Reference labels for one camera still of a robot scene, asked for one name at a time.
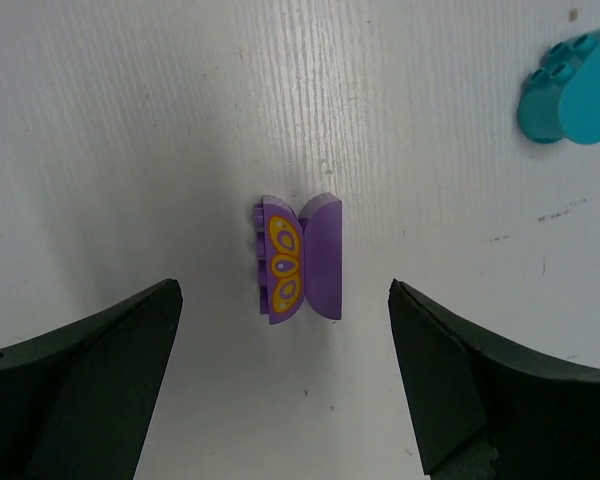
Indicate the purple lego plate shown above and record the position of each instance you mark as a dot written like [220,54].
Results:
[300,257]

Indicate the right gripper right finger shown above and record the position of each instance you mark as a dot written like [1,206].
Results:
[485,407]

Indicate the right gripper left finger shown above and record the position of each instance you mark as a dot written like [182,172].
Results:
[76,402]

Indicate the cyan rounded lego brick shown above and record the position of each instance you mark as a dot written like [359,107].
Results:
[561,98]

